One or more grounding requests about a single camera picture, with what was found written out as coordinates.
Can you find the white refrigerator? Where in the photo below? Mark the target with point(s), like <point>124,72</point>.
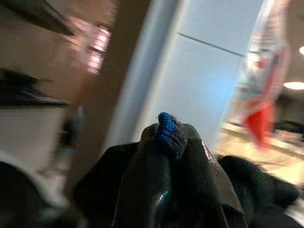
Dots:
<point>190,76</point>

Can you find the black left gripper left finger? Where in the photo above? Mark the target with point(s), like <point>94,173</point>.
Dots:
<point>145,185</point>

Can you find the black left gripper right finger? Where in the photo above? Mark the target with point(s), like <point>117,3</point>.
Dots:
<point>202,180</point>

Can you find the orange-red hanging bag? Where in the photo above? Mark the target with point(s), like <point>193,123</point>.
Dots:
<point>259,123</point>

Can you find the black sock with blue toe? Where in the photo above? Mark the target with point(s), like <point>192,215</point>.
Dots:
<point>172,135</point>

